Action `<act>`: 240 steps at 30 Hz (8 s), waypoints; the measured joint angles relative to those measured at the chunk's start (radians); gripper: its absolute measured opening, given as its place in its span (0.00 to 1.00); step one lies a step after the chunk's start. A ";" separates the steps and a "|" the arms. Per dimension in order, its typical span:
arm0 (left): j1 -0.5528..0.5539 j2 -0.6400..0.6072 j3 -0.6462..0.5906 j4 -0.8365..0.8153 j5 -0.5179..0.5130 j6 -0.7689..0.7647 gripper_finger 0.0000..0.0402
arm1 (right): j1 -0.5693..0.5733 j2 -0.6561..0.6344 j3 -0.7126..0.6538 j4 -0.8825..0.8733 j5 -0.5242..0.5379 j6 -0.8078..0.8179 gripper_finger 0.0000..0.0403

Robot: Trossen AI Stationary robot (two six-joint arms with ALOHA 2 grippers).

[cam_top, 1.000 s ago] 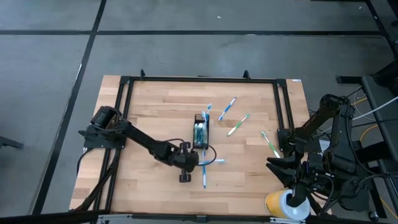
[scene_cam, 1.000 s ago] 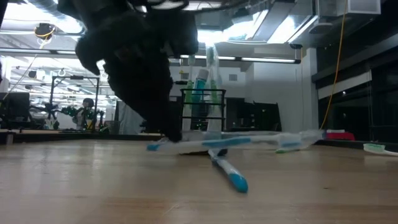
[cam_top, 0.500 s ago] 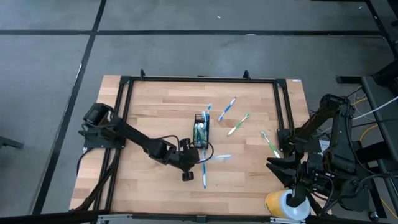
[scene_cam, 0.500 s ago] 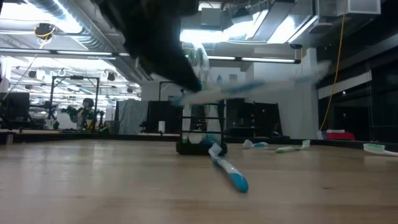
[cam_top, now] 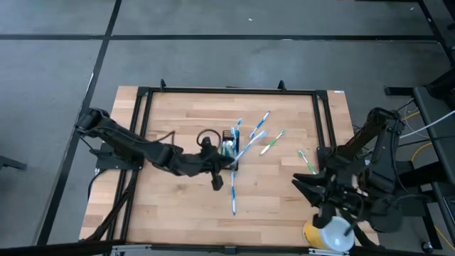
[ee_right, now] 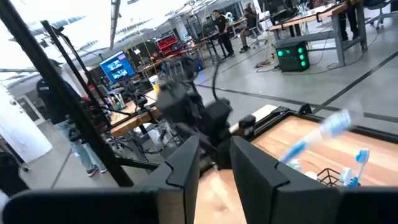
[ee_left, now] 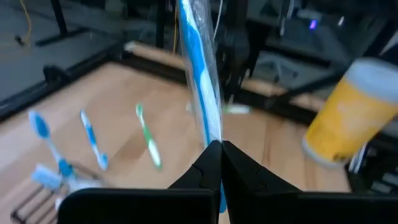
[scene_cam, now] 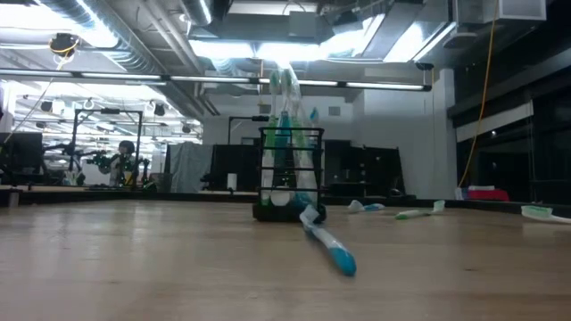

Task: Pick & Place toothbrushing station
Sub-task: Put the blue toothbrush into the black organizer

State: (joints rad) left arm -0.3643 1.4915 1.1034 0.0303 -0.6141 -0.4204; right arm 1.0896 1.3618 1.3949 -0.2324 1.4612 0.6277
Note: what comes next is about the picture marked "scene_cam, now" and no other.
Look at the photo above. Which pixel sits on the long ceiling light bar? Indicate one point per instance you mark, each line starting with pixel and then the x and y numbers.
pixel 134 76

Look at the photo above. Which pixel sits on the black partition screen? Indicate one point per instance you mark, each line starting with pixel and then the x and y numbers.
pixel 232 156

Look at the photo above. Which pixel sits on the black computer monitor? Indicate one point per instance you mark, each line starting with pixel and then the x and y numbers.
pixel 22 149

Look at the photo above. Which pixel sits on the black background rig frame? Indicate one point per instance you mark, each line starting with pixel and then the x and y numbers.
pixel 107 111

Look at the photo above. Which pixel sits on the grey cloth cover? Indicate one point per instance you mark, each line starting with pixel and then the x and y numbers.
pixel 189 165

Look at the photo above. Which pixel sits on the red box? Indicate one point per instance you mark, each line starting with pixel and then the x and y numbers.
pixel 488 195

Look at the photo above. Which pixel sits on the green white toothbrush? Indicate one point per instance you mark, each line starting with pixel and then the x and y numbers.
pixel 270 131
pixel 537 212
pixel 412 214

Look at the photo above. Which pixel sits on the person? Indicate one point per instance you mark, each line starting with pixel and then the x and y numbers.
pixel 125 162

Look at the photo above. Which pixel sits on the black metal table frame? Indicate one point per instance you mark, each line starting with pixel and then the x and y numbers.
pixel 134 196

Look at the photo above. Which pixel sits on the white cylinder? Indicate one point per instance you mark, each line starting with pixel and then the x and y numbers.
pixel 232 181

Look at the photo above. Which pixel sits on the white ceiling unit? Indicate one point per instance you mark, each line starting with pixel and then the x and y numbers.
pixel 513 9

